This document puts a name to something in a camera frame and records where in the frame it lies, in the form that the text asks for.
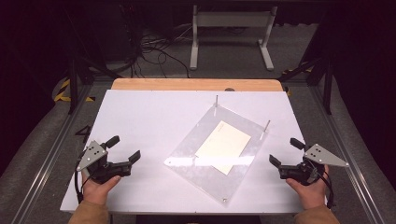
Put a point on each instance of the aluminium rail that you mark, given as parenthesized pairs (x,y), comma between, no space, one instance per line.
(348,149)
(49,155)

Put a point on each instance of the black metal stand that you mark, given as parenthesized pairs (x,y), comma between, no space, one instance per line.
(327,87)
(73,87)

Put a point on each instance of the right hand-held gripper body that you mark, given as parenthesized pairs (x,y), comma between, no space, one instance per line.
(323,155)

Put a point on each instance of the clear acrylic photo frame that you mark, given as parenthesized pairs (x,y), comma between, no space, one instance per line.
(186,152)

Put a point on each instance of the yellow black hazard tape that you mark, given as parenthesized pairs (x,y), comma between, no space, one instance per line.
(297,69)
(63,93)

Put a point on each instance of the white metal desk stand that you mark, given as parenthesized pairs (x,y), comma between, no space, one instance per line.
(194,46)

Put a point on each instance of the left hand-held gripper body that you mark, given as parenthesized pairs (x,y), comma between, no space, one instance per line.
(93,155)

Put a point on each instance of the person's left hand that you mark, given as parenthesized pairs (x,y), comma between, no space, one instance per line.
(98,191)

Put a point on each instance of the painting print card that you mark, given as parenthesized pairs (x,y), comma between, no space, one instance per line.
(224,146)

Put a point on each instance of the wooden table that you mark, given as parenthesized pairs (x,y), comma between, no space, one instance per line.
(186,84)

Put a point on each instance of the white board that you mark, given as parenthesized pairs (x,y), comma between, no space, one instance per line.
(149,118)

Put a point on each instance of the person's right hand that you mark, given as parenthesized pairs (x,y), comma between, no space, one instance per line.
(309,194)

